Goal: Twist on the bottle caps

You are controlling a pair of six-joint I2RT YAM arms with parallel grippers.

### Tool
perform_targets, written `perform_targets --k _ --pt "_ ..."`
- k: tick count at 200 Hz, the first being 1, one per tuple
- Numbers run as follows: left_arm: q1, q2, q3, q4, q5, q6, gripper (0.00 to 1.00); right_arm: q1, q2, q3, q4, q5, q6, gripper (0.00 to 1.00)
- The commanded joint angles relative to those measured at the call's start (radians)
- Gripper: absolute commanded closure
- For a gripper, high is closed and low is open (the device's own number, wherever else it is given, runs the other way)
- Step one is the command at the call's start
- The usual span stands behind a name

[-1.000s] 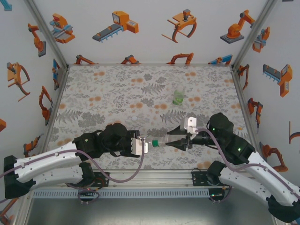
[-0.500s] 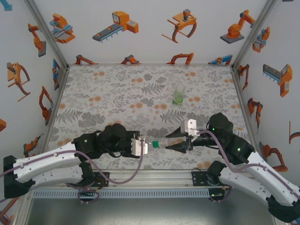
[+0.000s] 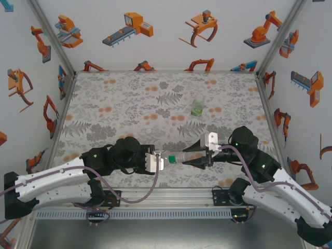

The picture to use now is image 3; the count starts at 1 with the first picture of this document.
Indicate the blue-topped white bottle cap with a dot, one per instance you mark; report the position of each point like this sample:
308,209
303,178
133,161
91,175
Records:
148,131

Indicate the green-labelled clear bottle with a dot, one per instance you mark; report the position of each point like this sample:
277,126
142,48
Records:
197,110

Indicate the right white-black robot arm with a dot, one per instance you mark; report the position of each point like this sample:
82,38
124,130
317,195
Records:
285,205

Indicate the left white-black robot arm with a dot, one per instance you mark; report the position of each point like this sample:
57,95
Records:
52,181

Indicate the floral patterned tablecloth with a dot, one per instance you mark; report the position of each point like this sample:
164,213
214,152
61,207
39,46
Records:
116,88

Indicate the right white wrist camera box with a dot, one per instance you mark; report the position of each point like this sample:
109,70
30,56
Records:
208,141

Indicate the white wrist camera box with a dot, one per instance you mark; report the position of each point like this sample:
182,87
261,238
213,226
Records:
208,141
153,162

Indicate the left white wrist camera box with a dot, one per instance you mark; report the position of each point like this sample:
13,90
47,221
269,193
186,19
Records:
153,162

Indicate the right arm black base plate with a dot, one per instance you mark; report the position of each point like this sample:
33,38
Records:
219,197

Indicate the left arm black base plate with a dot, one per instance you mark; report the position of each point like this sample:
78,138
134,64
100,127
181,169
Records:
115,198

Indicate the aluminium table side rail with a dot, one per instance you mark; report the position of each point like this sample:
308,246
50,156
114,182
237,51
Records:
64,103
267,103

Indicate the aluminium frame rail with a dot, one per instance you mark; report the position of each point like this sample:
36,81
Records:
166,198

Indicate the thin aluminium table rail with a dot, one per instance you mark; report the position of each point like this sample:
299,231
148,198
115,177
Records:
166,71

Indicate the aluminium frame post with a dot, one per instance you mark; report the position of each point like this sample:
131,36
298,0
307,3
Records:
53,39
279,39

